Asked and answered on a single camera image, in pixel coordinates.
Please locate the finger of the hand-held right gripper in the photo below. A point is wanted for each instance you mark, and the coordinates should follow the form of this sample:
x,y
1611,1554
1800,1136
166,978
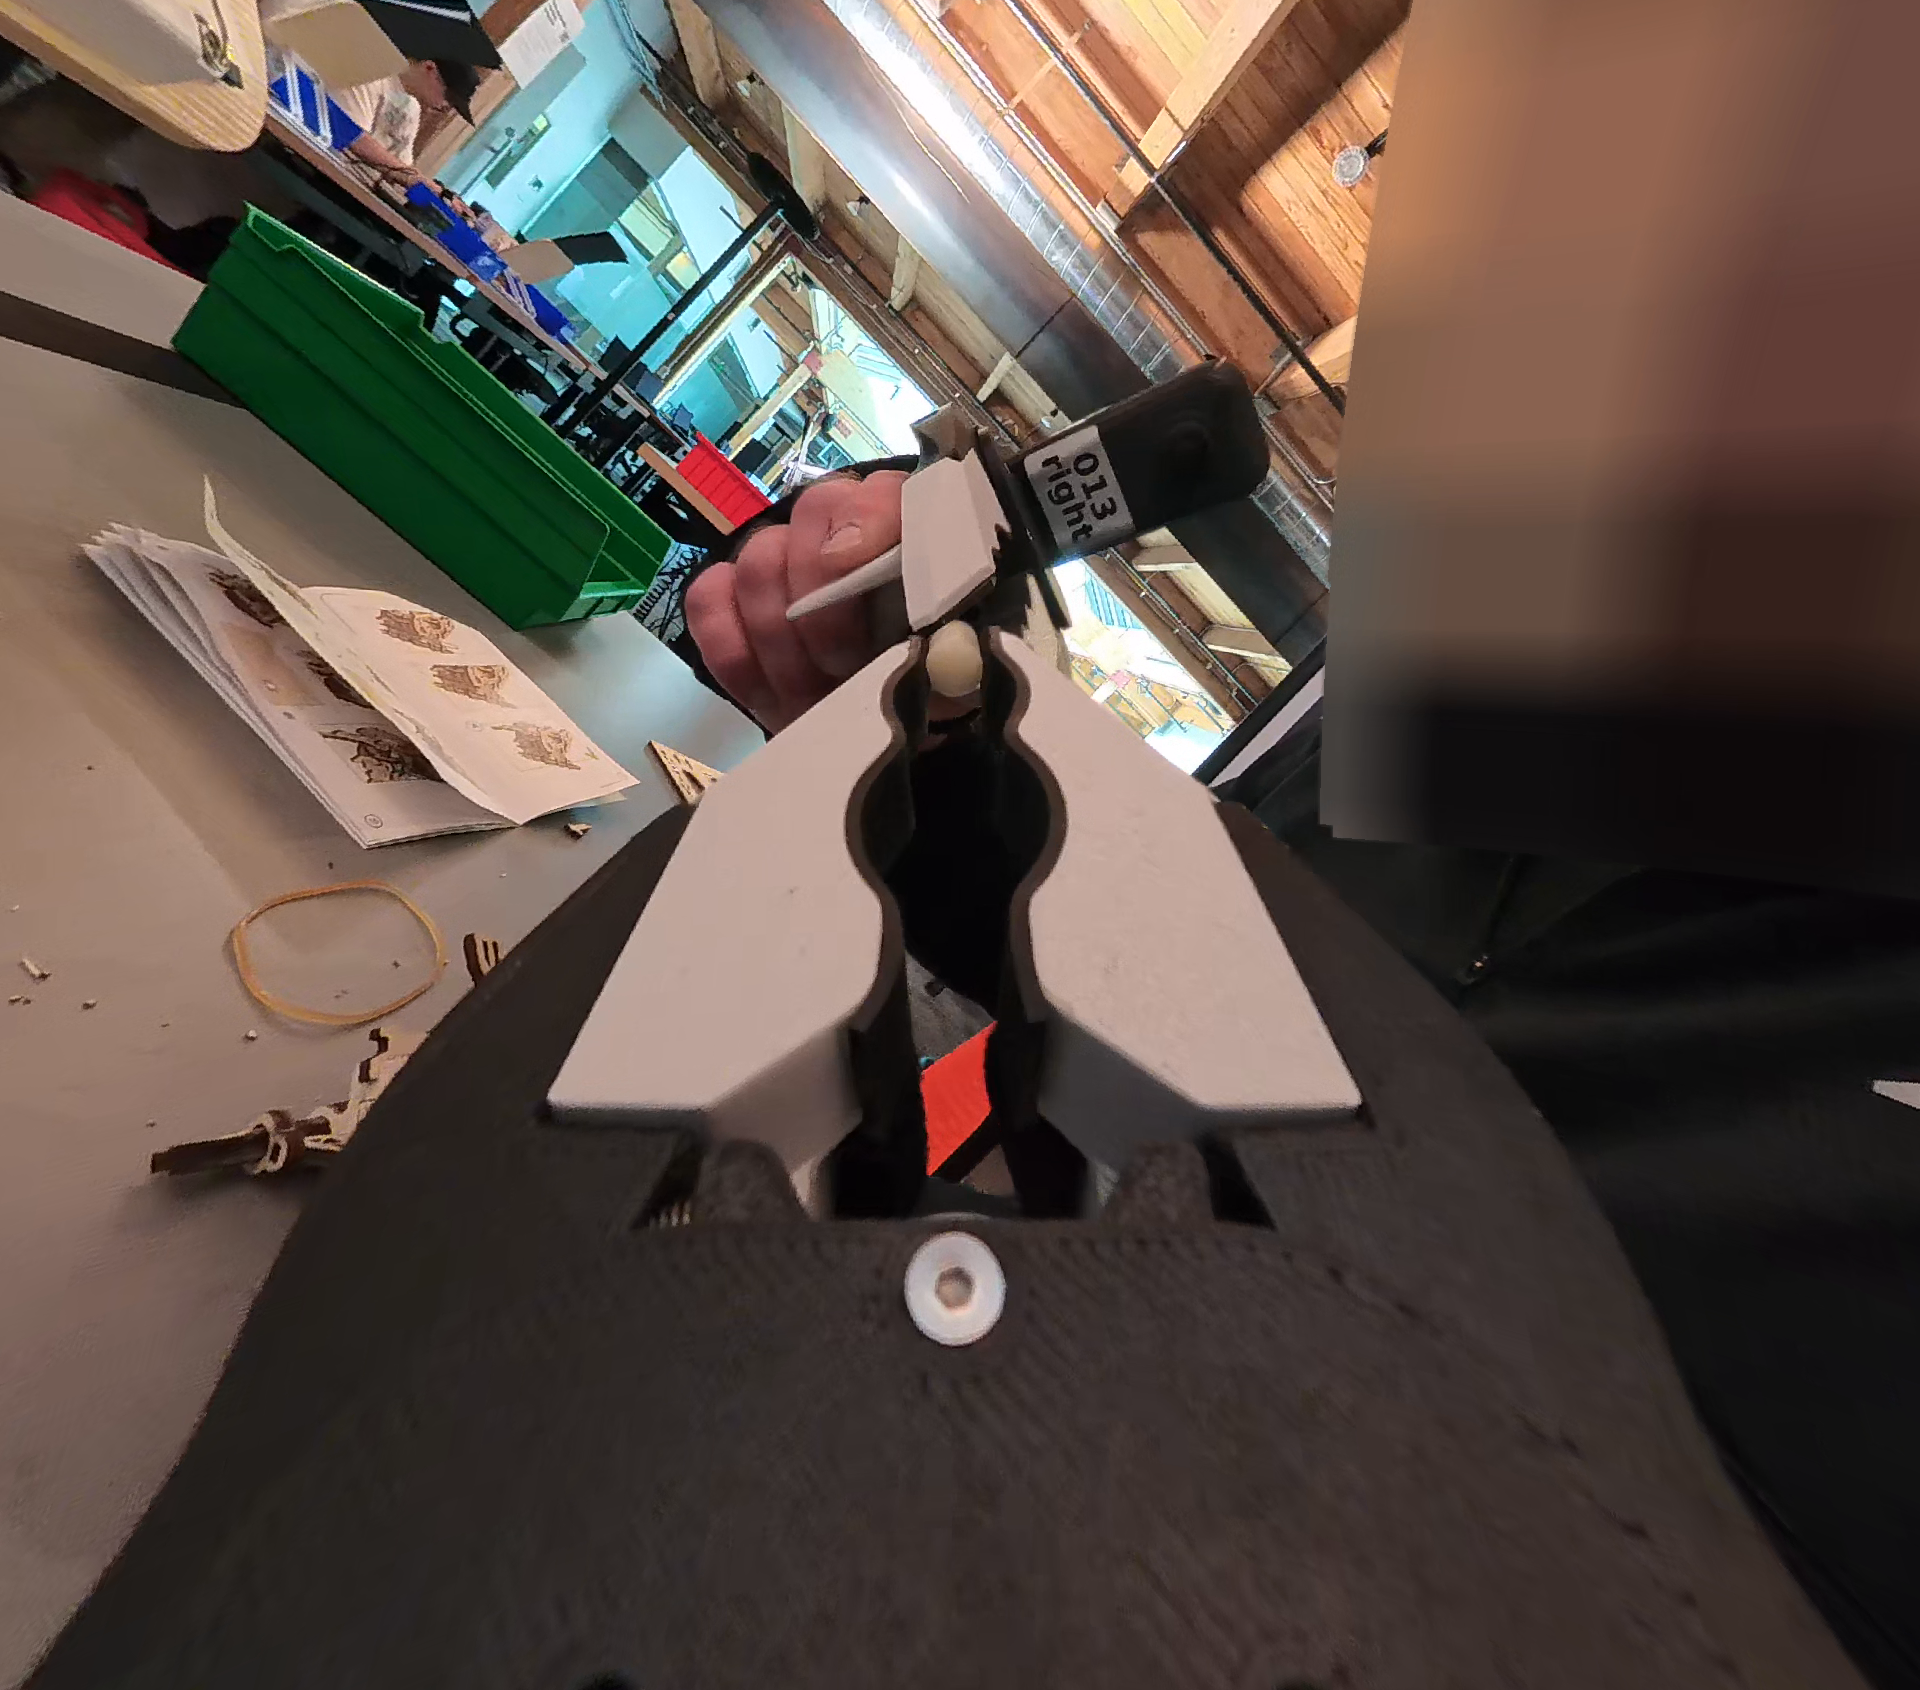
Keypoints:
x,y
960,588
948,517

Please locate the orange traffic cone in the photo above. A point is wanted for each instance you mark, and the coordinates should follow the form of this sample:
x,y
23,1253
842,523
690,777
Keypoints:
x,y
960,1098

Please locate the red storage bin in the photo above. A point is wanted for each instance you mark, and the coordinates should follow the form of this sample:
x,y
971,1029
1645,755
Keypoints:
x,y
720,482

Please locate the blue storage bin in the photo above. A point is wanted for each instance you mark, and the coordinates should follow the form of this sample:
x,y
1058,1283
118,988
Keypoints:
x,y
314,108

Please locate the person's right forearm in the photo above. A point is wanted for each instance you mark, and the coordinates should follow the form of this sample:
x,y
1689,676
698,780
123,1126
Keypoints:
x,y
960,850

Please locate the large tan rubber band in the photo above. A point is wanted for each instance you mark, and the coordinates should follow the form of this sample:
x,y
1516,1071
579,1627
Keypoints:
x,y
241,954

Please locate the green plastic bin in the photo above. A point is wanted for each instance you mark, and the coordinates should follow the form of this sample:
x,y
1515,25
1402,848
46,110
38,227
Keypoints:
x,y
420,414

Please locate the illustrated instruction booklet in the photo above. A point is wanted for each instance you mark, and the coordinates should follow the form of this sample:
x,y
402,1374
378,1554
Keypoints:
x,y
450,701

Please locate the long wooden workbench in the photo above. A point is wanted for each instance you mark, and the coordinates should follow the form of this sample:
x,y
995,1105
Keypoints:
x,y
494,280

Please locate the wooden mechanical model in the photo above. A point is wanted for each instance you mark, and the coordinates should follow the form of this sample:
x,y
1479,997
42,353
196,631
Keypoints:
x,y
284,1135

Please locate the small cream wax piece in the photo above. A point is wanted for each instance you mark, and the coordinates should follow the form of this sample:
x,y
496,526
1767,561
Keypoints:
x,y
955,659

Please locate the person's right hand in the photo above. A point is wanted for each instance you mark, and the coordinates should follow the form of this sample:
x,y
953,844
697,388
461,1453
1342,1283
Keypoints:
x,y
764,641

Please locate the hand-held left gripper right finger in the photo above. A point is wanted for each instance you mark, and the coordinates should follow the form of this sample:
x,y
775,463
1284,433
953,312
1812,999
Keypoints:
x,y
1185,970

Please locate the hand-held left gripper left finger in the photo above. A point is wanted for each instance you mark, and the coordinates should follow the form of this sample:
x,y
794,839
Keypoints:
x,y
704,970

